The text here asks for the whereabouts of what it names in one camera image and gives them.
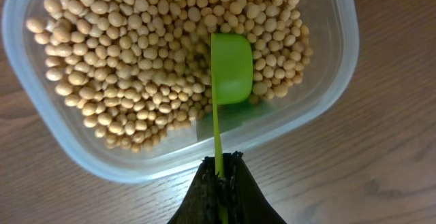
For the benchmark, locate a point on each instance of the green plastic scoop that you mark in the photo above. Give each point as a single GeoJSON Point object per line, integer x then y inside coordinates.
{"type": "Point", "coordinates": [231, 73]}

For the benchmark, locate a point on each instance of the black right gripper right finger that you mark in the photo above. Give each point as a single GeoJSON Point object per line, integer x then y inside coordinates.
{"type": "Point", "coordinates": [242, 197]}

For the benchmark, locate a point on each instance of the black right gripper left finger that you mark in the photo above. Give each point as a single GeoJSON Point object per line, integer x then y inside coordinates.
{"type": "Point", "coordinates": [199, 205]}

